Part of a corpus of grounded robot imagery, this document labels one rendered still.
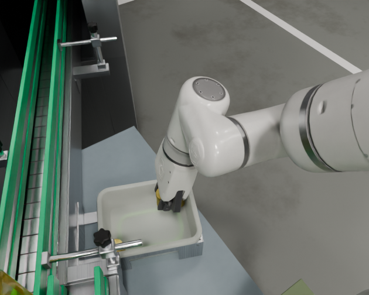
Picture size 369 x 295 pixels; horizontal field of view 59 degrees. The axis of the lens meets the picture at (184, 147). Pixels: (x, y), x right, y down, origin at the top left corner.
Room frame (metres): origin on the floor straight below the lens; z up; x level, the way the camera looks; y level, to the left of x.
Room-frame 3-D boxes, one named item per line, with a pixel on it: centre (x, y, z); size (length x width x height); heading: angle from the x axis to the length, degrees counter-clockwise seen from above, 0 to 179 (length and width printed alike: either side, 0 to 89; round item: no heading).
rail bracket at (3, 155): (0.41, 0.40, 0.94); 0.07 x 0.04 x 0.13; 101
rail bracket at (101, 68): (0.84, 0.28, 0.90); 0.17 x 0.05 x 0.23; 101
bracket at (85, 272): (0.21, 0.18, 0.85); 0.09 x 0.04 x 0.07; 101
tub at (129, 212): (0.35, 0.08, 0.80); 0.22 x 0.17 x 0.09; 101
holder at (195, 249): (0.34, 0.11, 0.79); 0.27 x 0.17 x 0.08; 101
